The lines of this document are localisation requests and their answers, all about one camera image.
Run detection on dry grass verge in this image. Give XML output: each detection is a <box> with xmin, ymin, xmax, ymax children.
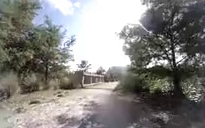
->
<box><xmin>0</xmin><ymin>70</ymin><xmax>74</xmax><ymax>103</ymax></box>

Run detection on distant tree line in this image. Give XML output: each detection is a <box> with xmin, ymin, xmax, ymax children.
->
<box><xmin>76</xmin><ymin>59</ymin><xmax>107</xmax><ymax>76</ymax></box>

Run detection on group of dark trees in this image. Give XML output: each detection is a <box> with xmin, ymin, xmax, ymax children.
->
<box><xmin>118</xmin><ymin>0</ymin><xmax>205</xmax><ymax>101</ymax></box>

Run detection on dirt gravel path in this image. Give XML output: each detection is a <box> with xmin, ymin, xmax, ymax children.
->
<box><xmin>0</xmin><ymin>81</ymin><xmax>179</xmax><ymax>128</ymax></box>

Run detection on green bushes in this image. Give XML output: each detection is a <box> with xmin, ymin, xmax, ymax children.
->
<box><xmin>118</xmin><ymin>70</ymin><xmax>205</xmax><ymax>103</ymax></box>

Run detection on group of green trees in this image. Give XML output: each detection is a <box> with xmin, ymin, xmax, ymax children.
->
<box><xmin>0</xmin><ymin>0</ymin><xmax>77</xmax><ymax>92</ymax></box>

